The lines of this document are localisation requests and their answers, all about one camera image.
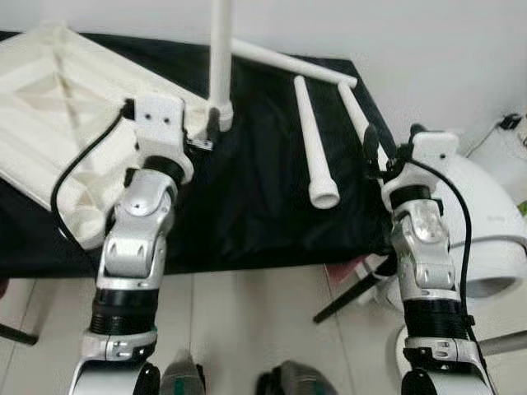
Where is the white plastic table top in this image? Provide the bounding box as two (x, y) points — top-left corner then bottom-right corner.
(0, 23), (236, 252)

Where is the black table cloth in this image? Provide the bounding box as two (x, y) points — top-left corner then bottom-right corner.
(0, 31), (396, 279)

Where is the pink plastic piece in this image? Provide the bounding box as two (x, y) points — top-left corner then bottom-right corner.
(325, 253), (388, 287)

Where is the white dome-shaped appliance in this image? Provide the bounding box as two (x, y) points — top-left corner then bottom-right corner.
(387, 152), (527, 312)

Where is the grey metal rod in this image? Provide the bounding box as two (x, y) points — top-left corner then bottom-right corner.
(473, 329), (527, 356)

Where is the white round base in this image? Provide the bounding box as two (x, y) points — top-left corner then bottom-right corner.
(395, 325), (527, 395)

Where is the grey robot right foot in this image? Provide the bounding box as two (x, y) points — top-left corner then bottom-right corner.
(255, 360), (338, 395)

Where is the grey robot foot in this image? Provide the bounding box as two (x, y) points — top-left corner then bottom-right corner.
(255, 360), (338, 395)
(159, 350), (207, 395)

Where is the grey robot left foot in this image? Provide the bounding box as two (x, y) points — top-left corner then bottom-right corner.
(159, 350), (207, 395)

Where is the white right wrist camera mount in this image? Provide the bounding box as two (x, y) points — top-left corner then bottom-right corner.
(380, 130), (459, 207)

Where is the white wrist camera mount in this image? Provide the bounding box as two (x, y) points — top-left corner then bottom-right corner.
(380, 130), (459, 207)
(132, 93), (198, 186)

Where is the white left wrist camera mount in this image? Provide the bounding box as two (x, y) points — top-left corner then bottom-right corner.
(132, 93), (198, 186)

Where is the thin black power cable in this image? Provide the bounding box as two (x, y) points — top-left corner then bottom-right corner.
(469, 123), (505, 155)

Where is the black wall plug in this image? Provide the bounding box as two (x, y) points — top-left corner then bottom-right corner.
(498, 114), (524, 131)

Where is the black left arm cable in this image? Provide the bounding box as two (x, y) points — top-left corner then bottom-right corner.
(49, 99), (137, 268)

